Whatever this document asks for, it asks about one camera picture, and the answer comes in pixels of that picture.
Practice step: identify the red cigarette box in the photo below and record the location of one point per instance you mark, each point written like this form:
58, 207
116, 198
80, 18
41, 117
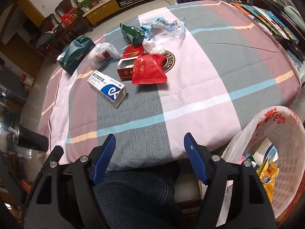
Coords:
125, 64

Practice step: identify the potted green plant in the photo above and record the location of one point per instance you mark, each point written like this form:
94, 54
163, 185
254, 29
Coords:
87, 4

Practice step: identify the green picture book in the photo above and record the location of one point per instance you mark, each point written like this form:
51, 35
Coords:
264, 22

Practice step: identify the white plastic bag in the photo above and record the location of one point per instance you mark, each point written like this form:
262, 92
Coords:
101, 53

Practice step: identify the wooden tv cabinet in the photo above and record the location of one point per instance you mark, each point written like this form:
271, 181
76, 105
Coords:
107, 8

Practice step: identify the person's dark jeans leg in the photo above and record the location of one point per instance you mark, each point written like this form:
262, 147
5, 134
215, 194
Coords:
141, 198

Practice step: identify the dark wooden armchair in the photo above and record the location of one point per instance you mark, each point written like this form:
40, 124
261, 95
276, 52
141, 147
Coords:
63, 7
51, 39

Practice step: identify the plaid checked tablecloth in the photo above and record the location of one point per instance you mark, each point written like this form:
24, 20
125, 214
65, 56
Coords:
220, 75

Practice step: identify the white tissue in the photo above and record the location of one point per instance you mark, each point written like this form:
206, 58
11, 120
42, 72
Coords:
151, 47

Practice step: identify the red snack bag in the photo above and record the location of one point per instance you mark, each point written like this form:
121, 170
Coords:
147, 69

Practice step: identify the white bin liner bag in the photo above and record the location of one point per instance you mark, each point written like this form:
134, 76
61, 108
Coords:
275, 138

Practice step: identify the red gift box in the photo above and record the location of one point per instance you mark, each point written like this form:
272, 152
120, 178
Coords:
70, 17

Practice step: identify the blue picture book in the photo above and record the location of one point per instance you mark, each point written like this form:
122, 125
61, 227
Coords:
281, 24

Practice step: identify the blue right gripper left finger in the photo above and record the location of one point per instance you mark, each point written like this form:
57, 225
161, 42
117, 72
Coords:
101, 157

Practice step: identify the white blue medicine box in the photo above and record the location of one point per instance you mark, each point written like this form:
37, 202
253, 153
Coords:
113, 91

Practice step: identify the grey green cushion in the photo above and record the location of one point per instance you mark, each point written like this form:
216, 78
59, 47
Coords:
295, 16

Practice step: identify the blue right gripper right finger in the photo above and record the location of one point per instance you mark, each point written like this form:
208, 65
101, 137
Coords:
196, 160

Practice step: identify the green tissue box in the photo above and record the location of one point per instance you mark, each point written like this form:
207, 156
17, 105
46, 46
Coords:
72, 54

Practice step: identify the white blue paper carton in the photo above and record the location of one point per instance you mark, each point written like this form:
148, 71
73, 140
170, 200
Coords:
266, 151

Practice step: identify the clear blue plastic wrapper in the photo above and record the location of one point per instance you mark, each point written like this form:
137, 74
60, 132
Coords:
176, 27

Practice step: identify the yellow snack bag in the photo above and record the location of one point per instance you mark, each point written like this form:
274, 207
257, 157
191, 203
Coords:
268, 173

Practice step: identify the green snack packet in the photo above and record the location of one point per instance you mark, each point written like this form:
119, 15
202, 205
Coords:
133, 35

